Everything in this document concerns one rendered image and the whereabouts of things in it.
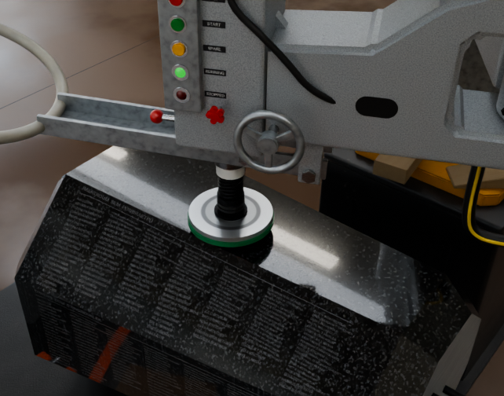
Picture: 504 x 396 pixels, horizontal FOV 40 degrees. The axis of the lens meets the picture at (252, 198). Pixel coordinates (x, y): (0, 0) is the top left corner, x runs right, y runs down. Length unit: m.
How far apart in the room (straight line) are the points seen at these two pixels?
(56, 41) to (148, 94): 0.98
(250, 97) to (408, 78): 0.32
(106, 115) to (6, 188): 1.73
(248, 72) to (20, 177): 2.24
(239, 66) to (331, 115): 0.21
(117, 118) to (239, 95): 0.43
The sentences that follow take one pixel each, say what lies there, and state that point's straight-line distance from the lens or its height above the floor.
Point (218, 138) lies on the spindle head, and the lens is 1.50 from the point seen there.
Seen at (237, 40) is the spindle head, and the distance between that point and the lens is 1.38.
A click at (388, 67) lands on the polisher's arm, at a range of 1.37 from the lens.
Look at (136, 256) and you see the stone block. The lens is 1.85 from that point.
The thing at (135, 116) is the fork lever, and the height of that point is 1.07.
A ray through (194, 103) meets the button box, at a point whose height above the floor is 1.23.
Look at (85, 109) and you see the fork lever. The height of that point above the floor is 1.07.
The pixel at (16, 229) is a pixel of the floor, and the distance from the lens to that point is 3.19.
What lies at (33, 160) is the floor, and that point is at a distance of 3.61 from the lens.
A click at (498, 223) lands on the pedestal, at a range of 2.03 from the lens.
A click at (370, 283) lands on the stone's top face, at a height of 0.80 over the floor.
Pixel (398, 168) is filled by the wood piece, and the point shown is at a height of 0.83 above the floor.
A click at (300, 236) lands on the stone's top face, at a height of 0.80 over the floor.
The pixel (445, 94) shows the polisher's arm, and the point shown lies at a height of 1.30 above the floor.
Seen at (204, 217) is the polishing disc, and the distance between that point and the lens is 1.73.
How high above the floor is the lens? 1.95
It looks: 37 degrees down
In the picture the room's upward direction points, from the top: 1 degrees clockwise
